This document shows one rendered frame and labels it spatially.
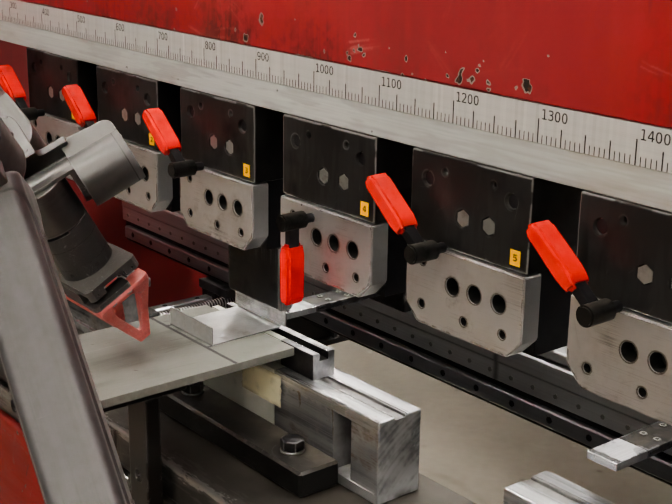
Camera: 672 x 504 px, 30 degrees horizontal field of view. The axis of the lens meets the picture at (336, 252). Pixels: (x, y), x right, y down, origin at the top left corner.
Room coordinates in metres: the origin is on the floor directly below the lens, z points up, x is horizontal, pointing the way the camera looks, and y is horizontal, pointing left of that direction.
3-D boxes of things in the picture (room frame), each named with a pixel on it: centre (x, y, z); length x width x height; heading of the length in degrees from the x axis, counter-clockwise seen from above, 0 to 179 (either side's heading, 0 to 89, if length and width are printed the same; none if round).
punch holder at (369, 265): (1.25, -0.02, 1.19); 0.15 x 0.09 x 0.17; 39
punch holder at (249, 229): (1.41, 0.11, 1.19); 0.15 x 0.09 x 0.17; 39
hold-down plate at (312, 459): (1.32, 0.11, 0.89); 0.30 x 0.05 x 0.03; 39
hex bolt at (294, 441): (1.24, 0.04, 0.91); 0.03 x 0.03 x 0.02
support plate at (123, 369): (1.30, 0.20, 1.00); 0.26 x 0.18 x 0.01; 129
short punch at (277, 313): (1.39, 0.09, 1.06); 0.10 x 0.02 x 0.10; 39
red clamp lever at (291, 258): (1.23, 0.04, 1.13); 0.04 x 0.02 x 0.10; 129
